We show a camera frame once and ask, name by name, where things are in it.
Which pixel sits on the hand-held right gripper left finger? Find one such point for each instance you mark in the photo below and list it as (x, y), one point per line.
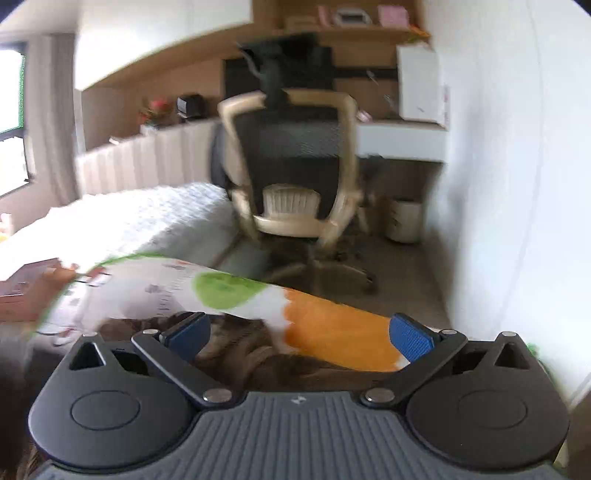
(187, 333)

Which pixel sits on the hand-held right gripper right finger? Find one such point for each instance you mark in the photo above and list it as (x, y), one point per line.
(411, 340)

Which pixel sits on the cartoon printed play mat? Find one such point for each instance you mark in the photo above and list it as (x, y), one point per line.
(323, 323)

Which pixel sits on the white trash bin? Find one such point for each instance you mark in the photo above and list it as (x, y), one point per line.
(404, 220)

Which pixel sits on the white quilted bed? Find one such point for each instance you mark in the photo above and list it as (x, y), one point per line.
(138, 217)

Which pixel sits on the brown cardboard box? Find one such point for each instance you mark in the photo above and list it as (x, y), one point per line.
(25, 288)

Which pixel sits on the beige padded headboard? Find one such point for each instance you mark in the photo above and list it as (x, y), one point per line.
(138, 157)

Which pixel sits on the white desk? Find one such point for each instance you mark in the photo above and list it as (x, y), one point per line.
(397, 141)

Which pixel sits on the pale peach object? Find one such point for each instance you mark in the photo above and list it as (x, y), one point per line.
(4, 226)

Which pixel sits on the beige mesh office chair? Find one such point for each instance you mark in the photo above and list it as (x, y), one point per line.
(295, 147)

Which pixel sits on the red flower bouquet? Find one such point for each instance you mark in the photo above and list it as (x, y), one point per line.
(158, 108)

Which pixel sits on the small black appliance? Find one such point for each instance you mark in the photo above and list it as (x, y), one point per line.
(190, 105)

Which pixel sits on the grey curtain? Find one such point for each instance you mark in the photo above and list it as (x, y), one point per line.
(53, 120)

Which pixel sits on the white box on desk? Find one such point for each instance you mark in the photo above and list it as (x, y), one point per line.
(418, 83)

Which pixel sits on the window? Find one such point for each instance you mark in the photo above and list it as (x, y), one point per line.
(9, 115)

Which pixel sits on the pink box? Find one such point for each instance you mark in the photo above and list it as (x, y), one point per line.
(392, 15)

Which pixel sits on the white framed device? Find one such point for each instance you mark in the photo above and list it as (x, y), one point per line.
(349, 17)

